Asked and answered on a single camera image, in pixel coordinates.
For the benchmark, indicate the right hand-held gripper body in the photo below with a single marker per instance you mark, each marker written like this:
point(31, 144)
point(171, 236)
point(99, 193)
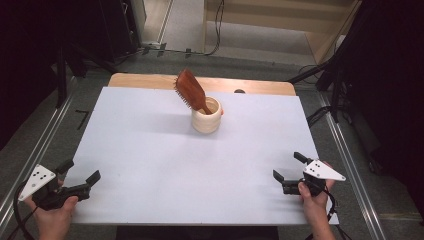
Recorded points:
point(316, 176)

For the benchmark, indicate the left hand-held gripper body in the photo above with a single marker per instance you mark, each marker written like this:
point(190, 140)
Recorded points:
point(50, 198)

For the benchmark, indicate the cream ringed cup orange beak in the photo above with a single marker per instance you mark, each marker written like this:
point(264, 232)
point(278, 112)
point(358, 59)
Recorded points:
point(206, 125)

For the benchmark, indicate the brown wooden hairbrush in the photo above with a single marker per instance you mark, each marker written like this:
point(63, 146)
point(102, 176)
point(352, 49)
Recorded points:
point(190, 88)

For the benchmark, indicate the person's left hand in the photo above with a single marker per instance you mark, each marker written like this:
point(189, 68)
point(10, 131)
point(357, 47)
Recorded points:
point(53, 220)

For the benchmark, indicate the person's right hand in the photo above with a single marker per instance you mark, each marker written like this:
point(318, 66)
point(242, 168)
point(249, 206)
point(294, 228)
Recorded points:
point(316, 206)

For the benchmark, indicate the white table sheet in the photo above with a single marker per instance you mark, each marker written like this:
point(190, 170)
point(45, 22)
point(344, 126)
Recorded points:
point(166, 173)

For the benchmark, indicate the dark table grommet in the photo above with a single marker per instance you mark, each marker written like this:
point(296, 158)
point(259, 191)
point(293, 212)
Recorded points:
point(239, 91)

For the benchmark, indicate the light wooden table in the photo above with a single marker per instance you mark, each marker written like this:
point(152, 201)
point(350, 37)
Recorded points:
point(143, 81)

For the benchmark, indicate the light wooden platform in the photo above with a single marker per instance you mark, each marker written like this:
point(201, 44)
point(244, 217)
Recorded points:
point(266, 26)

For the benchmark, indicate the black cabinet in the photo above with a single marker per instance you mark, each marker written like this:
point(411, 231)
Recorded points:
point(116, 26)

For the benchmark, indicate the metal floor rail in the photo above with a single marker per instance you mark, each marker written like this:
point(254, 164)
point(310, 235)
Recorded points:
point(40, 150)
point(350, 166)

